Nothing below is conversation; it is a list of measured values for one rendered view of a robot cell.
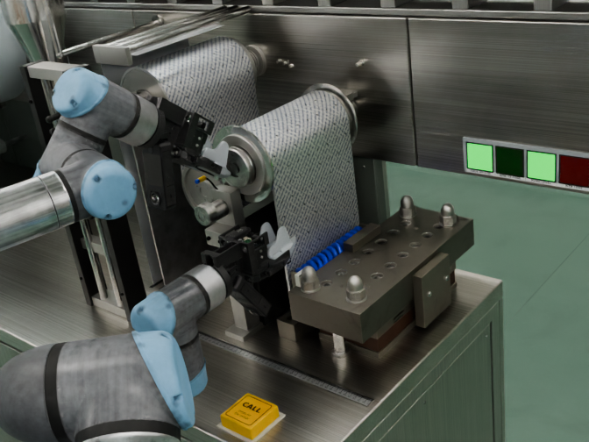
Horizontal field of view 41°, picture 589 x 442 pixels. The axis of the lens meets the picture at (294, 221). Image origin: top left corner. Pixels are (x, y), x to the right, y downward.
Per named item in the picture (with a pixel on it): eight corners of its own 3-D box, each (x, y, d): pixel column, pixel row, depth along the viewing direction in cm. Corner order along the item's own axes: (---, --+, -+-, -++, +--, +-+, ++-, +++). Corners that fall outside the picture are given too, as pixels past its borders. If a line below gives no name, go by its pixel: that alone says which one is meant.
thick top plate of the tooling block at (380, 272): (292, 319, 144) (287, 291, 142) (408, 230, 171) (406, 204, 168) (363, 344, 135) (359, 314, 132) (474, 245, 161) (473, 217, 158)
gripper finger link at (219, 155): (249, 152, 139) (213, 133, 132) (238, 183, 138) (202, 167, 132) (237, 150, 141) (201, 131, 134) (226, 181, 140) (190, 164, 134)
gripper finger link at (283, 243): (303, 217, 142) (269, 238, 136) (307, 245, 145) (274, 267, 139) (290, 214, 144) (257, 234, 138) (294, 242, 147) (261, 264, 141)
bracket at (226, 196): (223, 337, 155) (195, 196, 142) (245, 321, 159) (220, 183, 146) (242, 344, 152) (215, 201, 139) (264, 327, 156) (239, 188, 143)
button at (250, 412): (221, 426, 131) (219, 415, 130) (249, 402, 135) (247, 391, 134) (251, 441, 126) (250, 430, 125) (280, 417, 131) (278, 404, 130)
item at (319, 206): (286, 280, 148) (272, 190, 140) (358, 228, 163) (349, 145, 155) (288, 280, 147) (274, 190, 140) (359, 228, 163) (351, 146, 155)
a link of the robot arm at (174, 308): (133, 345, 126) (121, 300, 122) (182, 312, 133) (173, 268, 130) (166, 360, 121) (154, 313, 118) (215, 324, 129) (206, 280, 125)
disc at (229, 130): (219, 196, 149) (205, 121, 142) (221, 195, 149) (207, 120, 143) (278, 209, 139) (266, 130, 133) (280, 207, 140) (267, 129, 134)
